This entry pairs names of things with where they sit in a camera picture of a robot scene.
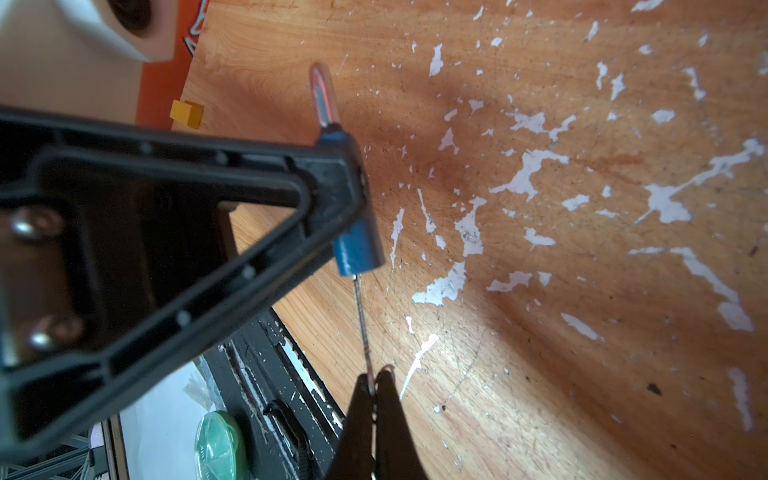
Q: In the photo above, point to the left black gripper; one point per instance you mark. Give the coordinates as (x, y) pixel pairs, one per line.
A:
(126, 252)

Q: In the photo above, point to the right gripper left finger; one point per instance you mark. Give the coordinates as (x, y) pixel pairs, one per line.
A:
(353, 458)

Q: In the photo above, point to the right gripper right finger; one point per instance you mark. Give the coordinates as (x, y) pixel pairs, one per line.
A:
(396, 456)

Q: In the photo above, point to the small dark key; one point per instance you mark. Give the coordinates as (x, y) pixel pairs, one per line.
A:
(365, 330)

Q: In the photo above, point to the blue padlock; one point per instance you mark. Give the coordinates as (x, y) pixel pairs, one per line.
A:
(358, 250)

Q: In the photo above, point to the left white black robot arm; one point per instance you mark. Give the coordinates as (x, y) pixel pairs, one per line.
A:
(83, 59)

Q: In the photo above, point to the yellow flat block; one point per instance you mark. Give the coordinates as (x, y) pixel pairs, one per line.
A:
(187, 113)

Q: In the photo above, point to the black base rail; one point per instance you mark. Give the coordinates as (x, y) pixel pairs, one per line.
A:
(289, 421)

